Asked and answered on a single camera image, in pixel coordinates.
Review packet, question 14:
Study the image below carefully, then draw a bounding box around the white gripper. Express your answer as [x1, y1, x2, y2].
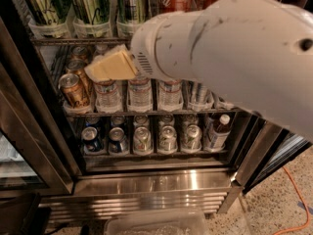
[83, 10, 209, 83]

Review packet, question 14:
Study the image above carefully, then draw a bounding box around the green can shelf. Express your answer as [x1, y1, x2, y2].
[71, 0, 110, 25]
[117, 0, 148, 24]
[25, 0, 70, 25]

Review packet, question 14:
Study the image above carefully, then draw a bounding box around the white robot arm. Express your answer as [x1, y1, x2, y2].
[86, 0, 313, 141]

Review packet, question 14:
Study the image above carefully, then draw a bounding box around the gold can middle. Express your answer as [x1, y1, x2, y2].
[66, 60, 93, 95]

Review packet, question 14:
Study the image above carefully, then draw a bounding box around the gold can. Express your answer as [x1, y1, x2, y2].
[66, 60, 93, 95]
[70, 46, 90, 63]
[59, 72, 90, 109]

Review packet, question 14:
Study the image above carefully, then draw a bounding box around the gold can back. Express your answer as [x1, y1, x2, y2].
[70, 46, 90, 63]

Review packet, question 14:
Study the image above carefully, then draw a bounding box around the gold can front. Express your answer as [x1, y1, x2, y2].
[59, 72, 90, 109]

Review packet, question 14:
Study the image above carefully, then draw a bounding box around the blue can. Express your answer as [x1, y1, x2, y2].
[109, 127, 129, 155]
[81, 126, 104, 152]

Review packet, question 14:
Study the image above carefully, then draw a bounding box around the blue can bottom left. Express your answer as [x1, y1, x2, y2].
[81, 126, 104, 152]

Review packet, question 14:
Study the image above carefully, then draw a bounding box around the silver green can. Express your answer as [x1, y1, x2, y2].
[181, 124, 201, 152]
[133, 126, 152, 153]
[158, 125, 177, 153]

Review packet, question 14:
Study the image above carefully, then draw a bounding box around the stainless steel fridge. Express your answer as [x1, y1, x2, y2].
[0, 0, 313, 225]

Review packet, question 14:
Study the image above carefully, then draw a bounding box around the silver can front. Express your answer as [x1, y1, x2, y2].
[189, 81, 213, 112]

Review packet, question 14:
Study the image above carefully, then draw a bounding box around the glass fridge door left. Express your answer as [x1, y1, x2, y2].
[0, 21, 81, 199]

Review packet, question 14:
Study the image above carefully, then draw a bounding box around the open fridge door right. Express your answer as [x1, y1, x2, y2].
[236, 118, 312, 194]

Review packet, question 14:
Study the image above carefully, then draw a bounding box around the water bottle front left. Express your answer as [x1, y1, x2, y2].
[94, 80, 122, 113]

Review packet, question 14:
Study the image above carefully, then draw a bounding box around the water bottle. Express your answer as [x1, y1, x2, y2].
[158, 79, 183, 112]
[128, 75, 153, 113]
[94, 80, 122, 113]

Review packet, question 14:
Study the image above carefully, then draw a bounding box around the water bottle front middle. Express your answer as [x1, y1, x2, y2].
[128, 75, 153, 113]

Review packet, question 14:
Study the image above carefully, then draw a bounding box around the water bottle front right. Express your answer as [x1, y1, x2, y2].
[158, 79, 183, 112]

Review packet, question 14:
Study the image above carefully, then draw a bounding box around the brown bottle white cap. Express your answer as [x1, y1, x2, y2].
[205, 114, 231, 152]

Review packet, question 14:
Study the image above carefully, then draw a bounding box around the orange cable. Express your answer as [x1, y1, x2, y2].
[272, 165, 311, 235]

